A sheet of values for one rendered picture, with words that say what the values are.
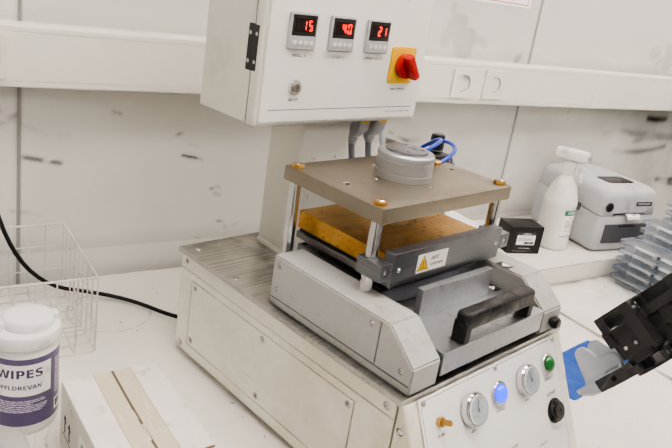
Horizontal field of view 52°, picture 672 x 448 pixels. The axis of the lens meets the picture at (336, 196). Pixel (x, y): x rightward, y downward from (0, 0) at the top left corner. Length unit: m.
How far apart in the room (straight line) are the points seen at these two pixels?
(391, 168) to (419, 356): 0.26
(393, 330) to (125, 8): 0.77
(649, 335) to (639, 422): 0.38
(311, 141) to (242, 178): 0.44
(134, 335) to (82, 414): 0.34
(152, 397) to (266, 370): 0.16
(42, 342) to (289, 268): 0.31
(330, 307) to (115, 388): 0.28
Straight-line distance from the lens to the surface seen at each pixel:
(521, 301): 0.91
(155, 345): 1.17
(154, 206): 1.39
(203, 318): 1.06
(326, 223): 0.91
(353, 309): 0.81
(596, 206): 1.81
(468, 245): 0.94
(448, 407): 0.84
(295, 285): 0.88
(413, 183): 0.91
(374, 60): 1.03
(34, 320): 0.94
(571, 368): 1.34
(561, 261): 1.71
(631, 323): 0.90
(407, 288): 0.90
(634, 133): 2.31
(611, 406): 1.27
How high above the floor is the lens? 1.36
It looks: 18 degrees down
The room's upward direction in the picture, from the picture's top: 9 degrees clockwise
